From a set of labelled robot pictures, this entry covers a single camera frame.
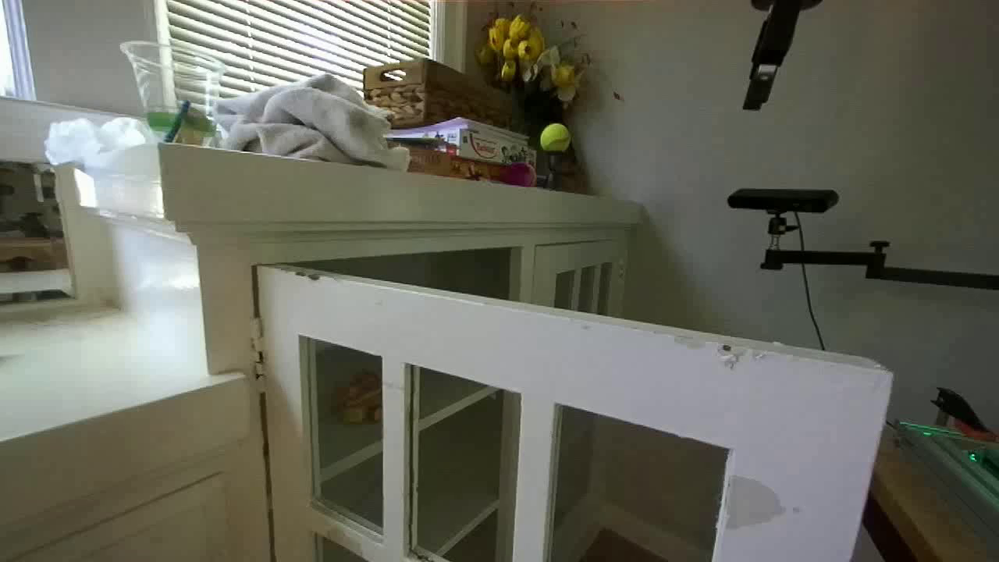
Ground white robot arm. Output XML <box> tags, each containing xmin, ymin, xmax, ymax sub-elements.
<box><xmin>742</xmin><ymin>0</ymin><xmax>820</xmax><ymax>112</ymax></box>

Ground white wooden cabinet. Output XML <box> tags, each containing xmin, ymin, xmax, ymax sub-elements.
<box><xmin>160</xmin><ymin>145</ymin><xmax>641</xmax><ymax>562</ymax></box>

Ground white glass-pane cabinet door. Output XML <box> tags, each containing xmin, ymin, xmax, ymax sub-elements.
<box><xmin>258</xmin><ymin>269</ymin><xmax>893</xmax><ymax>562</ymax></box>

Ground low white cabinet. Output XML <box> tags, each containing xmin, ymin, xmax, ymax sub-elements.
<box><xmin>0</xmin><ymin>212</ymin><xmax>275</xmax><ymax>562</ymax></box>

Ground yellow-green tennis ball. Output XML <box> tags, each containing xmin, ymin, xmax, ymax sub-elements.
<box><xmin>541</xmin><ymin>122</ymin><xmax>570</xmax><ymax>153</ymax></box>

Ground wicker basket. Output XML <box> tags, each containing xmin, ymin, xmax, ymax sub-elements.
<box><xmin>362</xmin><ymin>59</ymin><xmax>514</xmax><ymax>129</ymax></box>

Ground yellow artificial flowers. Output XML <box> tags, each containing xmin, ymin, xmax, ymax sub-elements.
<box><xmin>479</xmin><ymin>11</ymin><xmax>585</xmax><ymax>106</ymax></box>

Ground grey crumpled towel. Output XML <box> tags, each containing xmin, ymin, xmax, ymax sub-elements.
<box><xmin>214</xmin><ymin>75</ymin><xmax>410</xmax><ymax>171</ymax></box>

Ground window blinds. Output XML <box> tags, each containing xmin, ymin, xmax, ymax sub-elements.
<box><xmin>165</xmin><ymin>0</ymin><xmax>433</xmax><ymax>95</ymax></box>

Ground wooden side table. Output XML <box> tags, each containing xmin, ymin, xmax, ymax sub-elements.
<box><xmin>862</xmin><ymin>437</ymin><xmax>999</xmax><ymax>562</ymax></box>

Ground black stereo camera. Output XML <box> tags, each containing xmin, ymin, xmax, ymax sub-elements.
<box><xmin>728</xmin><ymin>188</ymin><xmax>839</xmax><ymax>212</ymax></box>

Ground black cable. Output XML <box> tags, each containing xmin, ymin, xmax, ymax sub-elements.
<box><xmin>793</xmin><ymin>212</ymin><xmax>829</xmax><ymax>353</ymax></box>

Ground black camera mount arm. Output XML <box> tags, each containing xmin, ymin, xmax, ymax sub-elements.
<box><xmin>762</xmin><ymin>212</ymin><xmax>999</xmax><ymax>289</ymax></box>

